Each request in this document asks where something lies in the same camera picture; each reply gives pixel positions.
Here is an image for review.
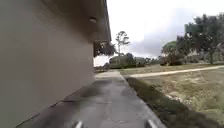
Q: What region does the dark leafy tree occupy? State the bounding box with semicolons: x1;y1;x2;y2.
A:
93;41;118;58

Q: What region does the large dark tree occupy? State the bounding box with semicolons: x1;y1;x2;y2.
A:
175;12;224;66

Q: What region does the tall thin pine tree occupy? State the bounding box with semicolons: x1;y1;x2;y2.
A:
115;30;131;58

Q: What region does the low building among trees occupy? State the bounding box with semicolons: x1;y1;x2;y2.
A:
108;54;147;70

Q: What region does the pale side path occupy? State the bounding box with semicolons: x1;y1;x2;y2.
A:
125;65;224;79

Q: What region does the grey concrete path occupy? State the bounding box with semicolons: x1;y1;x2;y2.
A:
15;70;168;128

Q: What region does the tan building with overhanging roof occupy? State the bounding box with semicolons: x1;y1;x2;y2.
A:
0;0;112;128

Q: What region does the grass field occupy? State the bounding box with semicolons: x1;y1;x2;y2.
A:
94;62;224;128

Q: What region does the green round tree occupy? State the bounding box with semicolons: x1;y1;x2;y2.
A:
160;40;185;67

